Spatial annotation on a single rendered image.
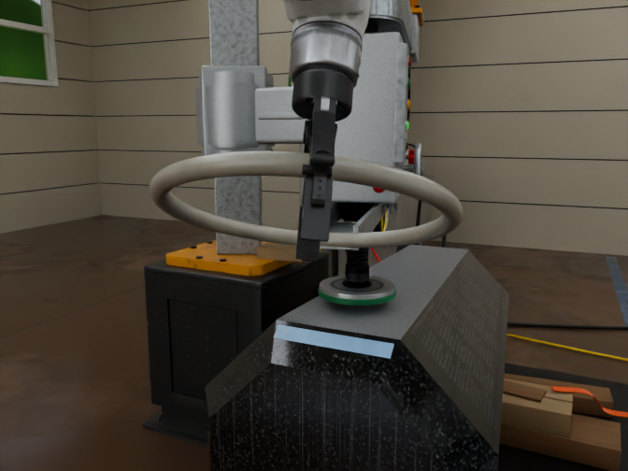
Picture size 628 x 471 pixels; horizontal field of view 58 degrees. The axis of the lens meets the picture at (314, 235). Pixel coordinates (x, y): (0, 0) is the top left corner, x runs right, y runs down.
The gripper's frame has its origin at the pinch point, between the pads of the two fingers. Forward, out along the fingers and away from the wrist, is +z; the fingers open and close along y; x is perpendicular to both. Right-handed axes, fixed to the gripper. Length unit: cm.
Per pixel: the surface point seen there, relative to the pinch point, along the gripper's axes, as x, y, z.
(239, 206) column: 23, 169, -45
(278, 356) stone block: 2, 79, 14
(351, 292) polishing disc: -16, 85, -4
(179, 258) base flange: 46, 174, -22
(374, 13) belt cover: -13, 55, -67
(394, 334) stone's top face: -26, 72, 7
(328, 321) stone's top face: -10, 82, 5
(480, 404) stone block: -49, 77, 22
